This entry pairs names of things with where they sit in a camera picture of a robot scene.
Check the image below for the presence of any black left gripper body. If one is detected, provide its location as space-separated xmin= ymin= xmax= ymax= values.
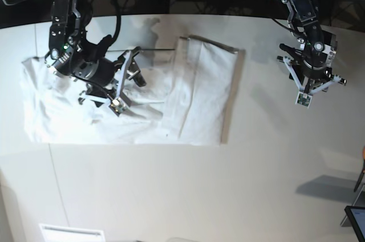
xmin=289 ymin=64 xmax=332 ymax=91

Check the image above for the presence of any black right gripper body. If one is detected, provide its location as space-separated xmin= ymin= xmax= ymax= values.
xmin=85 ymin=59 xmax=135 ymax=105

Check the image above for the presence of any white T-shirt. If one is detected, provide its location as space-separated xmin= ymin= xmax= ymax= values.
xmin=20 ymin=37 xmax=239 ymax=146

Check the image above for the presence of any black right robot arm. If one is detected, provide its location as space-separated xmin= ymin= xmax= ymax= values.
xmin=46 ymin=0 xmax=147 ymax=108

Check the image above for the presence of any black tablet screen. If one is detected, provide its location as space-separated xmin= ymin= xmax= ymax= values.
xmin=344 ymin=205 xmax=364 ymax=242

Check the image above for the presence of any white paper sheet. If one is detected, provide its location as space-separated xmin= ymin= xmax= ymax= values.
xmin=39 ymin=224 xmax=106 ymax=242

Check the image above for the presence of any white camera bracket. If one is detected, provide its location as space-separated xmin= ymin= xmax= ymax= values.
xmin=277 ymin=56 xmax=347 ymax=108
xmin=74 ymin=46 xmax=147 ymax=116

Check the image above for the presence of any orange handled screwdriver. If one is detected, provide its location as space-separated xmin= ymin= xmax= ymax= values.
xmin=353 ymin=147 xmax=365 ymax=192

